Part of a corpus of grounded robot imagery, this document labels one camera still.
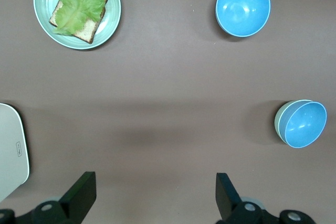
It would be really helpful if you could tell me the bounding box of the green lettuce leaf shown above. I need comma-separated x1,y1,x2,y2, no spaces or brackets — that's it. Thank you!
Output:
53,0,111,37

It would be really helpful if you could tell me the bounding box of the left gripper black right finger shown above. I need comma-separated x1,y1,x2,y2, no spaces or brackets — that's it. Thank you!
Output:
216,173,314,224

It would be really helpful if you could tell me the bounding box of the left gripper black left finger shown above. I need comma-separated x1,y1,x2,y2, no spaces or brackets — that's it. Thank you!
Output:
15,171,97,224

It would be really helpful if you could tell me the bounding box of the brown table cover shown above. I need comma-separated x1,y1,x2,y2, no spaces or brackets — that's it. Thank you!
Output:
0,0,336,224

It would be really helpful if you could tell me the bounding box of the white bread slice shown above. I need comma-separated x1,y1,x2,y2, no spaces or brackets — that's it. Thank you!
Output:
48,0,109,45

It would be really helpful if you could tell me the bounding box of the cream toaster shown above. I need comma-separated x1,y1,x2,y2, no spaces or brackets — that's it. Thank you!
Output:
0,103,30,204

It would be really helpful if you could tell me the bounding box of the blue bowl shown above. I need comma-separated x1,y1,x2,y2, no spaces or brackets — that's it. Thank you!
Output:
215,0,271,38
278,100,328,149

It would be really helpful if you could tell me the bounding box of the green bowl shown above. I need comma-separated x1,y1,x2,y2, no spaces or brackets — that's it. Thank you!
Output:
274,99,314,141

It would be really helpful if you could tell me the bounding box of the green plate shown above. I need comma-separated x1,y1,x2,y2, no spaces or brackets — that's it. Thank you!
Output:
33,0,122,50

